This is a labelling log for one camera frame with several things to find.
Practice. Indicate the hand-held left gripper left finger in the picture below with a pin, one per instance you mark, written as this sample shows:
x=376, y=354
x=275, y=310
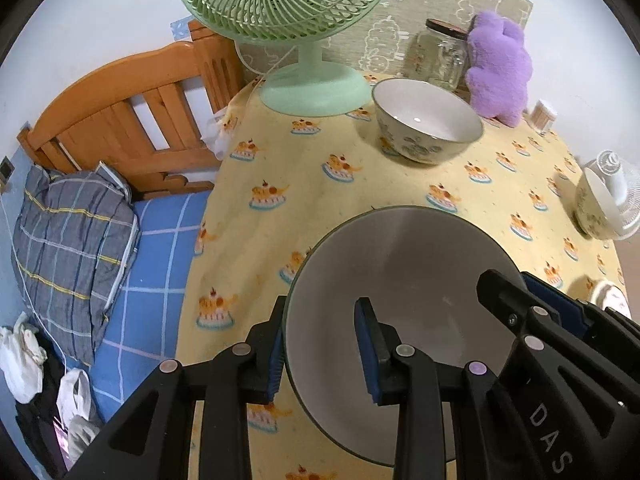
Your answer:
x=272, y=360

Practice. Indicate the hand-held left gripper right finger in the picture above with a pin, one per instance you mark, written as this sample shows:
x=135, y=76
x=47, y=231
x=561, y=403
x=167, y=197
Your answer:
x=370, y=345

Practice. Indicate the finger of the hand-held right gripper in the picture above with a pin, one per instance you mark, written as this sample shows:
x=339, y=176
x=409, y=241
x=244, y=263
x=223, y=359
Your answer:
x=560, y=305
x=505, y=300

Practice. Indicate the red rimmed white plate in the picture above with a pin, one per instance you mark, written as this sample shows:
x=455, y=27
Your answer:
x=612, y=297

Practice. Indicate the floral ceramic bowl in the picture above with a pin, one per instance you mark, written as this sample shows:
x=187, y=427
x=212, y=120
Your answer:
x=592, y=210
x=425, y=110
x=425, y=270

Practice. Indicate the blue checked bed sheet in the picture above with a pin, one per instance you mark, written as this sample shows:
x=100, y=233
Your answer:
x=150, y=310

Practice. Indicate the white floor fan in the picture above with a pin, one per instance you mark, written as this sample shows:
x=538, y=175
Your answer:
x=627, y=180

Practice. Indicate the yellow printed tablecloth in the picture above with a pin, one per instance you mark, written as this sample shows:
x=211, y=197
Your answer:
x=300, y=220

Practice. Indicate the toothpick holder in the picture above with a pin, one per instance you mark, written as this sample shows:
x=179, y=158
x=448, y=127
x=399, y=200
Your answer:
x=544, y=117

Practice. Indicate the purple plush toy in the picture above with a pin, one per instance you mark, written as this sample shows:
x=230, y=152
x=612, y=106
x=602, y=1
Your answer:
x=500, y=75

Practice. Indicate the grey plaid pillow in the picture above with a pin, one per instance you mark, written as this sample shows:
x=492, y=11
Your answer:
x=70, y=260

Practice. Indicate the white plastic bag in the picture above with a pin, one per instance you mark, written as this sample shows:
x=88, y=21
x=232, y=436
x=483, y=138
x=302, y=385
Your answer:
x=217, y=135

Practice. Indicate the dark clothes pile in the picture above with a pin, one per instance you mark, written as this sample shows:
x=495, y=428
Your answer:
x=42, y=425

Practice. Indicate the glass jar with lid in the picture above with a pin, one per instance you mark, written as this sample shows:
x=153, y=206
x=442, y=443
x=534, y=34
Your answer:
x=440, y=60

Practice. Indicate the white crumpled cloth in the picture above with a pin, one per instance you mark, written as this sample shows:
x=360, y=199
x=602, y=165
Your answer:
x=20, y=360

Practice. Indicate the green table fan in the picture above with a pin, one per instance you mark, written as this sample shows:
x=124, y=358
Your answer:
x=310, y=90

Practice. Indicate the wooden bed headboard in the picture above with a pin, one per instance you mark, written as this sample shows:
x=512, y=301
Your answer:
x=100, y=110

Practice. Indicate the blue tape patch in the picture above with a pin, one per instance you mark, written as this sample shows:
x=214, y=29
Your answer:
x=181, y=30

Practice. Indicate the wall socket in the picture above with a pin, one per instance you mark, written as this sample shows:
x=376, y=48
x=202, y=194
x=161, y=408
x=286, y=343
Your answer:
x=6, y=169

